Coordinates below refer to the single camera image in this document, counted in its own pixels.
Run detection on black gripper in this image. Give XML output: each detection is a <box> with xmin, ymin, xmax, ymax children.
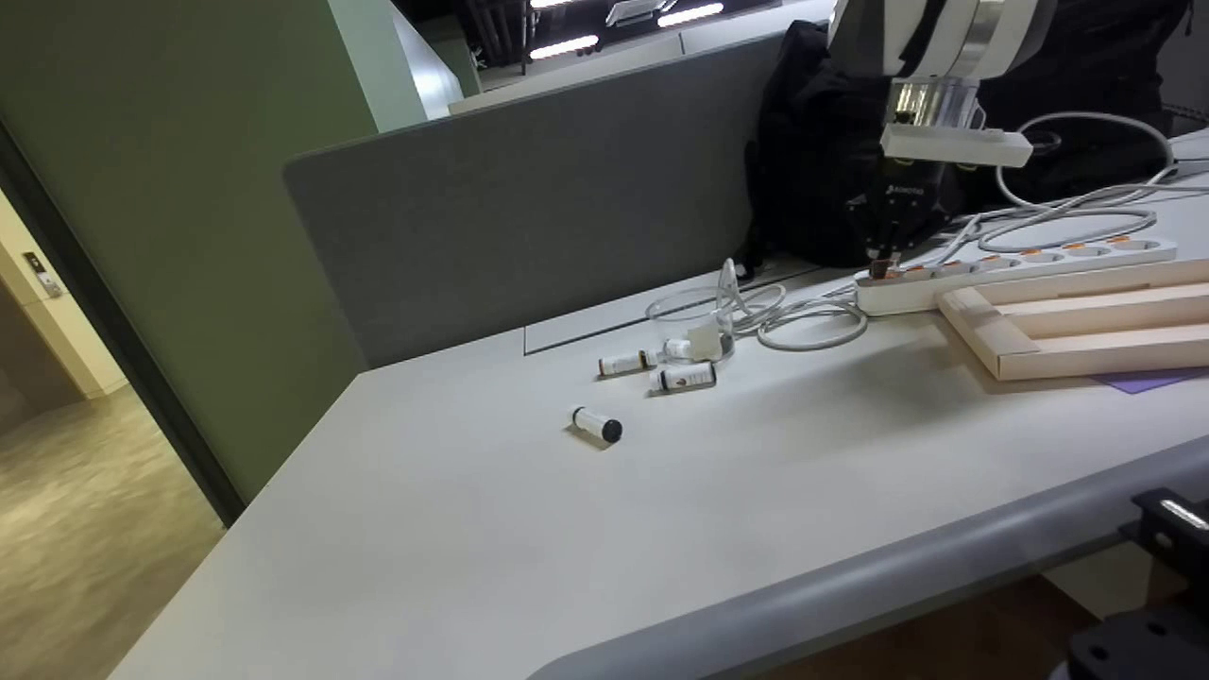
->
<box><xmin>864</xmin><ymin>160</ymin><xmax>972</xmax><ymax>280</ymax></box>

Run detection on white power strip orange switches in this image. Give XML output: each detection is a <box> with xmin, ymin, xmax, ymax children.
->
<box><xmin>853</xmin><ymin>234</ymin><xmax>1182</xmax><ymax>322</ymax></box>

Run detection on black bag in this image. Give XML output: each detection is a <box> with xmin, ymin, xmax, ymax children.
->
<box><xmin>741</xmin><ymin>15</ymin><xmax>1195</xmax><ymax>277</ymax></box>

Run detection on white plug adapter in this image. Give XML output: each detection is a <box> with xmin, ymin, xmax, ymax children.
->
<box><xmin>656</xmin><ymin>319</ymin><xmax>741</xmax><ymax>364</ymax></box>

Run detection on light wooden divided tray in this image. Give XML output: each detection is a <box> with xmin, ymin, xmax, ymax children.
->
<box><xmin>935</xmin><ymin>257</ymin><xmax>1209</xmax><ymax>384</ymax></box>

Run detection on white tube black cap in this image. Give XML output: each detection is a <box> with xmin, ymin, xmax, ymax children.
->
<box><xmin>653</xmin><ymin>360</ymin><xmax>722</xmax><ymax>398</ymax></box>
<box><xmin>562</xmin><ymin>401</ymin><xmax>629</xmax><ymax>450</ymax></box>
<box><xmin>592</xmin><ymin>346</ymin><xmax>656</xmax><ymax>382</ymax></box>

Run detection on purple mat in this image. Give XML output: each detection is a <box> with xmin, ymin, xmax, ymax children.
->
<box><xmin>1101</xmin><ymin>368</ymin><xmax>1209</xmax><ymax>398</ymax></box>

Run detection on ceiling light strip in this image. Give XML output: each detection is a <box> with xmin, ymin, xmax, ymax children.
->
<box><xmin>525</xmin><ymin>29</ymin><xmax>606</xmax><ymax>66</ymax></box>
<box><xmin>653</xmin><ymin>0</ymin><xmax>731</xmax><ymax>29</ymax></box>

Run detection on grey desk partition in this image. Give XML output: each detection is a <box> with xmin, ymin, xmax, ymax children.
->
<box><xmin>281</xmin><ymin>29</ymin><xmax>836</xmax><ymax>372</ymax></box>

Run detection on black stand equipment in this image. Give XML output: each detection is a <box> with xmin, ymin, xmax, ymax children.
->
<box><xmin>1061</xmin><ymin>485</ymin><xmax>1209</xmax><ymax>680</ymax></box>

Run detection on beige door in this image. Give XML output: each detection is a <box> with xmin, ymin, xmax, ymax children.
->
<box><xmin>0</xmin><ymin>184</ymin><xmax>129</xmax><ymax>406</ymax></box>

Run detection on thin white coiled cable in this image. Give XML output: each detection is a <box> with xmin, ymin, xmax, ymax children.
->
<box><xmin>644</xmin><ymin>257</ymin><xmax>877</xmax><ymax>355</ymax></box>

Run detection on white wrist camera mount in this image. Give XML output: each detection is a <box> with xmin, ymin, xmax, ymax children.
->
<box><xmin>881</xmin><ymin>121</ymin><xmax>1038</xmax><ymax>169</ymax></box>

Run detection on white power strip cable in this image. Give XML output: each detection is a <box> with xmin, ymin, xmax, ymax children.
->
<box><xmin>941</xmin><ymin>110</ymin><xmax>1195</xmax><ymax>271</ymax></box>

